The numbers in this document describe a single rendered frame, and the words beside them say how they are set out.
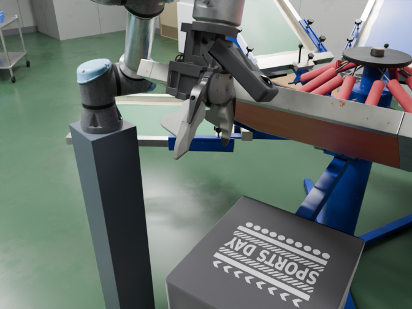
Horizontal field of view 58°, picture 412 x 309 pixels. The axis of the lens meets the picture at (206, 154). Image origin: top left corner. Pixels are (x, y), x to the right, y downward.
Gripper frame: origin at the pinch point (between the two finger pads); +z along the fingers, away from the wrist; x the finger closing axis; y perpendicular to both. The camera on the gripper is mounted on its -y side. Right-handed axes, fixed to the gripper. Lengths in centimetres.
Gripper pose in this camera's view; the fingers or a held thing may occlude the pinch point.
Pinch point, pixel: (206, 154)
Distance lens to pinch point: 61.0
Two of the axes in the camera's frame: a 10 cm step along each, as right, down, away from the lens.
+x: -5.2, 1.5, -8.4
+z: -1.6, 9.5, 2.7
